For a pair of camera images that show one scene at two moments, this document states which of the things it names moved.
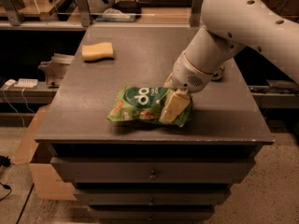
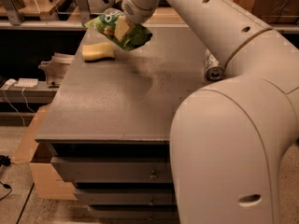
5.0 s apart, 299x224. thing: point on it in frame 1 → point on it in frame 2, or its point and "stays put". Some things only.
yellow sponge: x=101 y=50 stays put
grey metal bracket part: x=55 y=69 stays put
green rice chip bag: x=146 y=105 → x=106 y=22
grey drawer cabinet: x=130 y=174 stays put
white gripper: x=187 y=75 → x=133 y=11
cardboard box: x=49 y=184 stays put
